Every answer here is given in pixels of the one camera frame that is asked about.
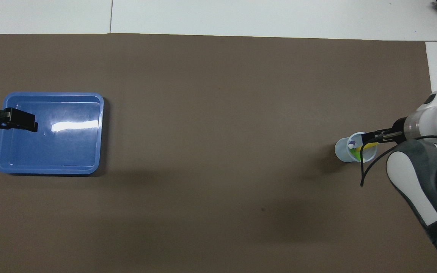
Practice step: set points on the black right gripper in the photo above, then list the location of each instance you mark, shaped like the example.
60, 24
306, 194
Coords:
400, 131

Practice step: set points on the yellow pen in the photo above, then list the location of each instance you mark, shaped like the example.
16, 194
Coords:
370, 145

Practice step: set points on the green pen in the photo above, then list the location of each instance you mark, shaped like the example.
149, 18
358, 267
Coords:
356, 152

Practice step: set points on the blue plastic tray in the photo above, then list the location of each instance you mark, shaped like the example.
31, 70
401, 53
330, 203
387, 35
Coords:
70, 151

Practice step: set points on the clear plastic cup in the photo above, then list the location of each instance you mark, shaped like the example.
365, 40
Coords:
341, 149

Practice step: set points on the brown table mat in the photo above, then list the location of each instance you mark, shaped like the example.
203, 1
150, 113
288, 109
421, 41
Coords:
218, 113

